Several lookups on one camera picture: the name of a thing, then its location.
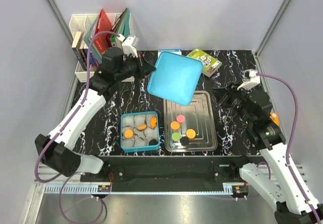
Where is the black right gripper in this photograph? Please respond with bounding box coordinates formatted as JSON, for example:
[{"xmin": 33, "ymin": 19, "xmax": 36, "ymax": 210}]
[{"xmin": 210, "ymin": 81, "xmax": 253, "ymax": 125}]

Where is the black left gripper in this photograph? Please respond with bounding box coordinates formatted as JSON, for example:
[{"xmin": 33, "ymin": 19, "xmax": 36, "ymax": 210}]
[{"xmin": 115, "ymin": 51, "xmax": 156, "ymax": 82}]

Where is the teal box lid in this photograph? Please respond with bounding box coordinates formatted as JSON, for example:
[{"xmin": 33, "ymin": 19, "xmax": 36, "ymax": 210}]
[{"xmin": 147, "ymin": 51, "xmax": 203, "ymax": 106}]

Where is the orange fish shaped cookie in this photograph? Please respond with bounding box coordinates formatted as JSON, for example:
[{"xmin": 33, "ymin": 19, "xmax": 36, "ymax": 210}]
[{"xmin": 150, "ymin": 116, "xmax": 157, "ymax": 129}]

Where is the orange round cracker cookie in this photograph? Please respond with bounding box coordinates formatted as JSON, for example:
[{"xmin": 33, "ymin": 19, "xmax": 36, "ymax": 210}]
[
  {"xmin": 186, "ymin": 129, "xmax": 196, "ymax": 139},
  {"xmin": 137, "ymin": 124, "xmax": 147, "ymax": 131},
  {"xmin": 123, "ymin": 129, "xmax": 134, "ymax": 139},
  {"xmin": 170, "ymin": 121, "xmax": 180, "ymax": 131}
]

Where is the black sandwich cookie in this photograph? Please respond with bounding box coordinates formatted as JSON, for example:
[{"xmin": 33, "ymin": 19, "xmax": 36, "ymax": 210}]
[
  {"xmin": 148, "ymin": 139, "xmax": 158, "ymax": 146},
  {"xmin": 180, "ymin": 136, "xmax": 190, "ymax": 146}
]

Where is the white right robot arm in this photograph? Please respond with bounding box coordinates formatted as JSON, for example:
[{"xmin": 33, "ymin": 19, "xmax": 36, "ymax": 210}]
[{"xmin": 212, "ymin": 70, "xmax": 322, "ymax": 223}]

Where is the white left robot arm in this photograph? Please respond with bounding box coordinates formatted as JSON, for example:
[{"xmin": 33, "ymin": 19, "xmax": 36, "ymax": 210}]
[{"xmin": 34, "ymin": 34, "xmax": 156, "ymax": 183}]

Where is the dog picture book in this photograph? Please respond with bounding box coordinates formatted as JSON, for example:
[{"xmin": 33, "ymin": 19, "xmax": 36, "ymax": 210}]
[{"xmin": 158, "ymin": 49, "xmax": 182, "ymax": 54}]

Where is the steel baking tray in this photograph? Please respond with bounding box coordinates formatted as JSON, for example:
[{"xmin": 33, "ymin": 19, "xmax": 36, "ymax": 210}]
[{"xmin": 164, "ymin": 91, "xmax": 218, "ymax": 152}]

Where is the orange book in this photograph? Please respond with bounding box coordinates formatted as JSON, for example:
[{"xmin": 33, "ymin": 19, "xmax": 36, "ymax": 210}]
[{"xmin": 270, "ymin": 111, "xmax": 279, "ymax": 127}]

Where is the pink round cookie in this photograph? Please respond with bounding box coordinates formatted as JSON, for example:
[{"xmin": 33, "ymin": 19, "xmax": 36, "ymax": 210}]
[{"xmin": 176, "ymin": 115, "xmax": 185, "ymax": 123}]

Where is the dark blue paperback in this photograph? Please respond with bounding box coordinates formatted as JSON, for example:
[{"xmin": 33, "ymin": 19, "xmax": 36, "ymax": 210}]
[{"xmin": 84, "ymin": 46, "xmax": 98, "ymax": 71}]

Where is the teal grey book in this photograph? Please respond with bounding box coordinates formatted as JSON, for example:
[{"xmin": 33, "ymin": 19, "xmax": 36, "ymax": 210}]
[{"xmin": 83, "ymin": 15, "xmax": 106, "ymax": 66}]

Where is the green round cookie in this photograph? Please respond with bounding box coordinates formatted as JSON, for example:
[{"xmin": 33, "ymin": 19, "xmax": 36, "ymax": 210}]
[{"xmin": 172, "ymin": 132, "xmax": 181, "ymax": 142}]

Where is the teal cookie box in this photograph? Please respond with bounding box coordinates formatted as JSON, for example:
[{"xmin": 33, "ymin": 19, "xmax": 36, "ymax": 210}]
[{"xmin": 120, "ymin": 111, "xmax": 160, "ymax": 153}]

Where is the tan spine paperback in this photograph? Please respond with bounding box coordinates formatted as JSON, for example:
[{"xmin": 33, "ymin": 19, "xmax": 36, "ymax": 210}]
[{"xmin": 71, "ymin": 31, "xmax": 87, "ymax": 71}]

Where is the white file organizer rack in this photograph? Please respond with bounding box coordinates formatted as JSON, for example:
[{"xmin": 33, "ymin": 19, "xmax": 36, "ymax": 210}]
[{"xmin": 69, "ymin": 13, "xmax": 134, "ymax": 82}]

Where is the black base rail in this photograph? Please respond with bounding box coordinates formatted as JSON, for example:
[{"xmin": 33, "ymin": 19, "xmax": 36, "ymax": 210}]
[{"xmin": 75, "ymin": 154, "xmax": 260, "ymax": 193}]

